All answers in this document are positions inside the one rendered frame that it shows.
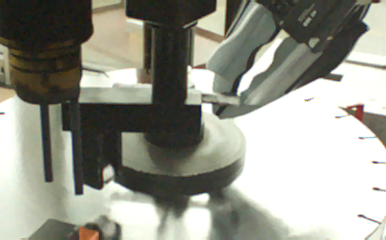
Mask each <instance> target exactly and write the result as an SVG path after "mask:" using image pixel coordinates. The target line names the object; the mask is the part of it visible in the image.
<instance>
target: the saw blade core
mask: <svg viewBox="0 0 386 240"><path fill-rule="evenodd" d="M105 75H106V76H107V77H108V78H105ZM105 75H104V74H103V73H102V72H98V73H94V74H86V75H83V78H82V80H81V87H105V88H109V87H110V85H111V82H113V81H120V82H127V83H140V84H147V85H151V84H152V69H149V74H147V73H146V69H137V70H114V71H107V72H105ZM307 101H309V102H307ZM1 114H4V115H1ZM336 118H340V119H336ZM229 120H231V121H232V122H234V123H235V124H236V125H238V126H239V127H240V128H241V129H242V131H244V132H245V135H246V136H247V157H246V159H245V162H244V163H243V164H242V166H241V167H240V168H239V169H238V170H236V171H235V172H233V173H232V174H231V175H228V176H227V177H224V178H222V179H218V180H216V181H214V182H210V183H207V184H200V185H195V186H157V185H152V184H144V183H142V182H136V181H134V180H132V179H129V178H127V177H124V176H122V175H121V176H120V177H116V176H114V178H113V180H112V181H111V182H110V183H109V184H108V185H107V186H105V188H103V189H102V190H93V189H91V188H89V187H88V186H84V194H83V195H81V196H76V195H75V194H74V184H73V172H72V157H71V132H70V131H62V122H61V109H60V104H58V105H50V125H51V158H52V168H53V181H52V182H51V183H46V182H45V180H44V160H43V151H42V140H41V120H40V109H39V106H35V105H32V104H29V103H25V102H24V101H21V100H20V99H19V98H18V97H17V95H16V96H15V97H12V98H11V99H8V100H7V101H4V102H3V103H0V240H26V239H27V238H28V237H29V236H30V235H31V234H32V233H33V232H34V231H35V230H37V229H38V228H39V227H40V225H42V223H44V221H46V220H47V219H49V218H50V217H51V218H53V219H59V220H61V221H66V222H69V223H71V224H76V225H78V226H80V227H83V228H88V229H91V230H97V232H98V240H366V239H368V238H369V237H370V236H371V235H372V234H373V233H374V232H375V231H376V229H378V226H379V225H380V224H382V222H383V221H384V220H385V218H386V149H385V148H384V146H382V144H381V143H380V142H379V140H378V139H377V138H376V136H375V135H374V134H373V133H372V132H371V131H369V130H368V129H367V128H366V127H365V126H363V125H362V124H361V123H359V121H357V120H356V119H354V118H353V116H349V114H347V112H345V111H343V110H341V109H339V108H337V107H335V106H333V105H332V104H330V103H328V102H326V101H323V100H321V99H319V98H315V96H312V95H311V94H308V93H306V92H302V91H300V90H296V91H295V92H292V93H290V94H288V95H287V96H284V97H283V98H280V99H279V100H277V101H274V102H273V103H271V104H270V105H267V106H266V107H264V108H262V109H260V110H257V111H254V112H252V113H249V114H247V115H245V116H240V117H237V118H230V119H229ZM359 139H360V140H359ZM373 163H376V164H377V165H376V164H373ZM377 190H378V191H377ZM358 217H362V218H364V219H361V218H358Z"/></svg>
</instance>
